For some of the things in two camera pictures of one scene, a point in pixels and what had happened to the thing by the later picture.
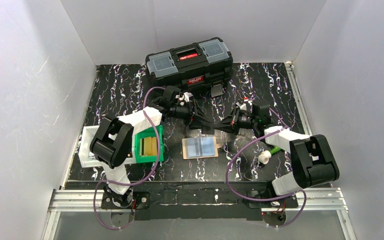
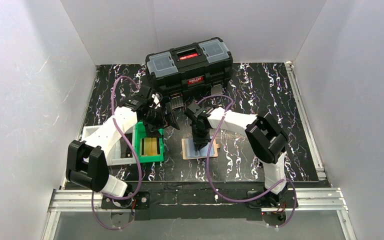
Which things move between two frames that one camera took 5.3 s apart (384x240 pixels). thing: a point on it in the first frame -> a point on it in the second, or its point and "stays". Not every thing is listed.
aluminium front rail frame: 324,200 stays
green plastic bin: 150,132 stays
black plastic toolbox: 206,63 stays
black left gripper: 193,114 -> 163,117
